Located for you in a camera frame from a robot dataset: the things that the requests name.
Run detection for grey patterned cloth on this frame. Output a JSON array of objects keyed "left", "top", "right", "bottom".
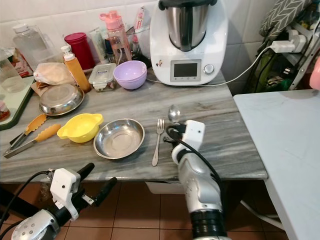
[{"left": 260, "top": 0, "right": 312, "bottom": 37}]

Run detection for white side table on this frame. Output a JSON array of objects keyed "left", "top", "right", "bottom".
[{"left": 233, "top": 89, "right": 320, "bottom": 240}]

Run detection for steel tongs with orange tips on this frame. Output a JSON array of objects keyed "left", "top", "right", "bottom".
[{"left": 3, "top": 113, "right": 62, "bottom": 159}]

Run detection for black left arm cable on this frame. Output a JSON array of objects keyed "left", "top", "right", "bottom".
[{"left": 0, "top": 171, "right": 53, "bottom": 240}]

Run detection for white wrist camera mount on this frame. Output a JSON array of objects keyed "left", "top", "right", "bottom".
[
  {"left": 181, "top": 120, "right": 206, "bottom": 151},
  {"left": 50, "top": 168, "right": 81, "bottom": 221}
]

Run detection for small dark bottle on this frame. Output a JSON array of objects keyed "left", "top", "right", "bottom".
[{"left": 104, "top": 39, "right": 116, "bottom": 65}]

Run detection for small tub with red contents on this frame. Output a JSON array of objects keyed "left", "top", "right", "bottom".
[{"left": 0, "top": 101, "right": 12, "bottom": 122}]

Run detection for black bag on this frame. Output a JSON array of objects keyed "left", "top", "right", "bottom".
[{"left": 245, "top": 50, "right": 301, "bottom": 94}]

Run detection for white food processor steel jug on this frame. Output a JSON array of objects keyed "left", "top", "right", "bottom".
[{"left": 149, "top": 0, "right": 228, "bottom": 86}]

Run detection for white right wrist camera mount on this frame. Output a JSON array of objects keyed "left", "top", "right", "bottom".
[{"left": 181, "top": 120, "right": 206, "bottom": 151}]

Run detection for clear orange-capped bottle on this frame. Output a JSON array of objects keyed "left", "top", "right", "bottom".
[{"left": 0, "top": 47, "right": 22, "bottom": 93}]

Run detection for red printed snack packet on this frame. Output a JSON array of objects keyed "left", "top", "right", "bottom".
[{"left": 12, "top": 50, "right": 33, "bottom": 78}]

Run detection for white floor pipe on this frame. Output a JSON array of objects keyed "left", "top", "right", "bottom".
[{"left": 240, "top": 200, "right": 281, "bottom": 231}]

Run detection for brown paper bag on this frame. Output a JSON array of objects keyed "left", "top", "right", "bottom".
[{"left": 30, "top": 80, "right": 48, "bottom": 95}]

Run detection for pink water bottle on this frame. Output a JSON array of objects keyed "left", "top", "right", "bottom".
[{"left": 100, "top": 10, "right": 131, "bottom": 65}]

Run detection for white tray with green rim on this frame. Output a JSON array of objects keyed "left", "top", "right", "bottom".
[{"left": 0, "top": 75, "right": 37, "bottom": 132}]

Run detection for dark red canister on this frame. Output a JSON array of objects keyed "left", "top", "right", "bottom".
[{"left": 64, "top": 32, "right": 96, "bottom": 71}]

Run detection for purple plastic bowl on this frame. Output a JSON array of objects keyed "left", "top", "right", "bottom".
[{"left": 113, "top": 60, "right": 148, "bottom": 90}]

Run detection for orange squeeze bottle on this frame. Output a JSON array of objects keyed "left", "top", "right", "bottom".
[{"left": 64, "top": 51, "right": 92, "bottom": 93}]

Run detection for white power adapter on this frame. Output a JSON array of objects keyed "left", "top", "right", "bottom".
[{"left": 270, "top": 40, "right": 298, "bottom": 54}]

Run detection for clear lidded food container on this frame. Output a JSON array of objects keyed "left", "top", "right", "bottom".
[{"left": 88, "top": 63, "right": 117, "bottom": 92}]

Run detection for large clear white-capped bottle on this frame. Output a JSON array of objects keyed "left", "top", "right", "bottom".
[{"left": 12, "top": 23, "right": 53, "bottom": 71}]

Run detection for pale green packet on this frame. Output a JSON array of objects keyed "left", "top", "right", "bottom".
[{"left": 90, "top": 27, "right": 108, "bottom": 63}]

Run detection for pink rounded object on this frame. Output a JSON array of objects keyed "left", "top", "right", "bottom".
[{"left": 310, "top": 55, "right": 320, "bottom": 91}]

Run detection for clear plastic jug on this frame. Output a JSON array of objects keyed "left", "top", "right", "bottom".
[{"left": 130, "top": 25, "right": 153, "bottom": 61}]

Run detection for red and white packet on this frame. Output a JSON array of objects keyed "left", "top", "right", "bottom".
[{"left": 132, "top": 6, "right": 148, "bottom": 31}]

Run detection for small white-capped bottle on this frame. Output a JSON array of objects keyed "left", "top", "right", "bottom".
[{"left": 60, "top": 45, "right": 72, "bottom": 61}]

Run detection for beige wrapped food bag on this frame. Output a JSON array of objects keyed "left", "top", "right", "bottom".
[{"left": 33, "top": 62, "right": 76, "bottom": 86}]

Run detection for yellow plastic bowl with handles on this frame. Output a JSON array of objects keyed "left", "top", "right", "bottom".
[{"left": 57, "top": 113, "right": 104, "bottom": 144}]

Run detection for deep steel bowl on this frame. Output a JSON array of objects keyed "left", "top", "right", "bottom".
[{"left": 93, "top": 118, "right": 146, "bottom": 160}]

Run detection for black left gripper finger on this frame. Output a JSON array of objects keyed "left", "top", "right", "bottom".
[
  {"left": 75, "top": 163, "right": 95, "bottom": 182},
  {"left": 94, "top": 177, "right": 118, "bottom": 207}
]

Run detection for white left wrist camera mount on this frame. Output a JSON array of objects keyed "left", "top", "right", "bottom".
[{"left": 50, "top": 168, "right": 81, "bottom": 221}]

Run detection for steel fork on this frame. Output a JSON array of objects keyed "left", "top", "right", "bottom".
[{"left": 152, "top": 118, "right": 165, "bottom": 167}]

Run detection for white power cable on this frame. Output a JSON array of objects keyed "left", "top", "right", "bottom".
[{"left": 145, "top": 47, "right": 281, "bottom": 87}]

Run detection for shallow steel plate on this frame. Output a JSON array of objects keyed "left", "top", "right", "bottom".
[{"left": 39, "top": 83, "right": 85, "bottom": 117}]

